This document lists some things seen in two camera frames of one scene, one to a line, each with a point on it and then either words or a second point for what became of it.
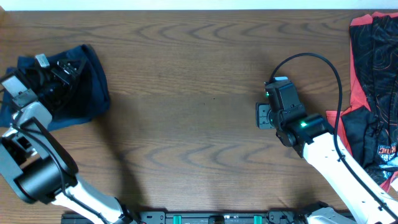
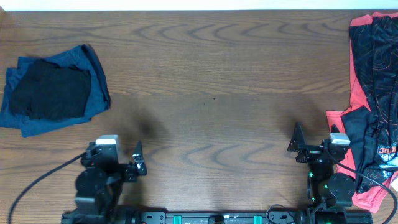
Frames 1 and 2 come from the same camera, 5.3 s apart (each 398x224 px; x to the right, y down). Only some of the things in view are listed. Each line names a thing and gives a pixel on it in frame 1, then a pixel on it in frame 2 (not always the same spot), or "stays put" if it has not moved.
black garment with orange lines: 372,134 stays put
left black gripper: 83,62 → 128,170
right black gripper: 262,109 → 297,144
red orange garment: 358,99 stays put
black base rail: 217,217 stays put
